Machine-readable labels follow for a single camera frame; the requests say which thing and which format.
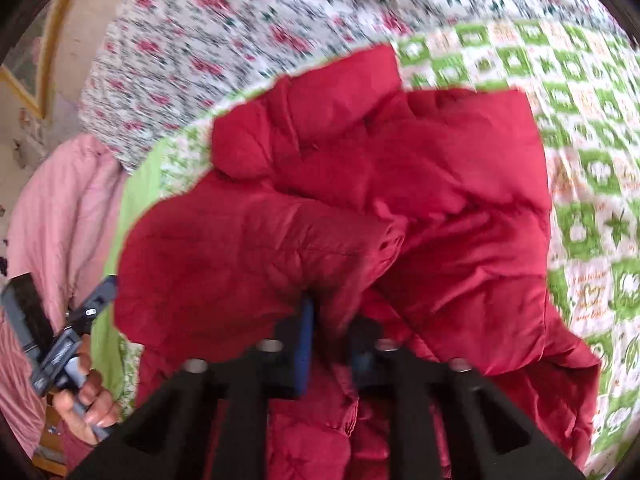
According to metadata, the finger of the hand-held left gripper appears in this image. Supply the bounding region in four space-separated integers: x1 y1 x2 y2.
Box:
66 275 119 341

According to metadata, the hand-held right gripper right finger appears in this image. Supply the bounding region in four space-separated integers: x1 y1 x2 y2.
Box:
345 317 587 480

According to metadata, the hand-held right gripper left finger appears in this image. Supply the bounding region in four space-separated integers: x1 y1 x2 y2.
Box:
67 297 317 480

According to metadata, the red quilted jacket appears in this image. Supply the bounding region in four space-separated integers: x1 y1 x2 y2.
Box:
114 44 601 480

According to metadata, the person's left forearm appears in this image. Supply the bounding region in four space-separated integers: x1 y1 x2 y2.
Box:
59 422 103 472

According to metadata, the person's left hand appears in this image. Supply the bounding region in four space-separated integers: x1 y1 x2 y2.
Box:
52 334 122 446

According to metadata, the pink blanket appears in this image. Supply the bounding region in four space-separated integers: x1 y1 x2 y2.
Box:
0 135 132 456

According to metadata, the wooden bedside furniture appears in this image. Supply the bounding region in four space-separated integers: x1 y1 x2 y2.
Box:
32 392 68 478

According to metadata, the gold framed picture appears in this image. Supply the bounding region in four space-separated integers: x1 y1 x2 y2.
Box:
0 0 96 121

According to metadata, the green checked bedsheet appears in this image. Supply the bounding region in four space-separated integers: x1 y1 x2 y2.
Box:
90 20 640 478

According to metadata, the floral quilt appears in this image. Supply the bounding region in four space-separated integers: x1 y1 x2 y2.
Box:
80 0 621 173

